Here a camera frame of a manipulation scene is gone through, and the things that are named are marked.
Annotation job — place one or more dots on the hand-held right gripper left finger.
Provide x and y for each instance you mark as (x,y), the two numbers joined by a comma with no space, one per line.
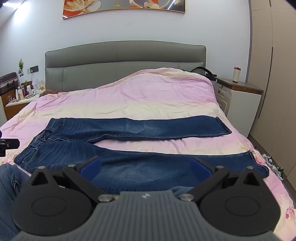
(90,167)

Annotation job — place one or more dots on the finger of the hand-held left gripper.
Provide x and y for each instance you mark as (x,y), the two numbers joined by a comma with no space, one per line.
(9,144)

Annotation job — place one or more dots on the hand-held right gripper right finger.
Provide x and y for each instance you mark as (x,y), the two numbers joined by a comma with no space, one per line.
(200,168)

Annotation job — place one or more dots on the blue denim pants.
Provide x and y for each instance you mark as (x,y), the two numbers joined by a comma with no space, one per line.
(143,168)

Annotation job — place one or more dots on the white-topped brown nightstand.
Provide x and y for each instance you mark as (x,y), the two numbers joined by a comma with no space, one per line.
(19,102)

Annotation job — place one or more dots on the group of cosmetic bottles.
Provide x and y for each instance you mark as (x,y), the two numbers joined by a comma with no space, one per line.
(25,91)

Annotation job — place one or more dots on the dark maroon suitcase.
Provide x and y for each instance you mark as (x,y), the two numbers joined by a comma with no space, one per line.
(8,81)

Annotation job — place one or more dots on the brown pillow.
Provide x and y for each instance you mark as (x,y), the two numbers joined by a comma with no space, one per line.
(49,92)

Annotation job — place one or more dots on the pair of green-white shoes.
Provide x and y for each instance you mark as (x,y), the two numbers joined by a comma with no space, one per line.
(275,166)

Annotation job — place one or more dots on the small potted green plant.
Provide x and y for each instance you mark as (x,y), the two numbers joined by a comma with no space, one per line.
(20,67)

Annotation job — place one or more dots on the white nightstand with brown top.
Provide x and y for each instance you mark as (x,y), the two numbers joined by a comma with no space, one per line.
(242,102)

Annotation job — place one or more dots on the pink and cream blanket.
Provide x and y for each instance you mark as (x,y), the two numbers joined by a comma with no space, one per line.
(143,97)

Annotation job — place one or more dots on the white tumbler with dark lid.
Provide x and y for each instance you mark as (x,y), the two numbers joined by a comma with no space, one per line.
(236,75)

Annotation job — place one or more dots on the grey upholstered headboard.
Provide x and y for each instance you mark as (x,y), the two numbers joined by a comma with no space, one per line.
(111,58)

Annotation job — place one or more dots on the beige wardrobe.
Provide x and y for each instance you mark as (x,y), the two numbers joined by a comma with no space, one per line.
(275,81)

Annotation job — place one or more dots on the dark wall socket panel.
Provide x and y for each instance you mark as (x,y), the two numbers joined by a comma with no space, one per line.
(34,69)

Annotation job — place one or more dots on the framed wall picture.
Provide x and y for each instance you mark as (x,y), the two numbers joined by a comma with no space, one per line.
(111,8)

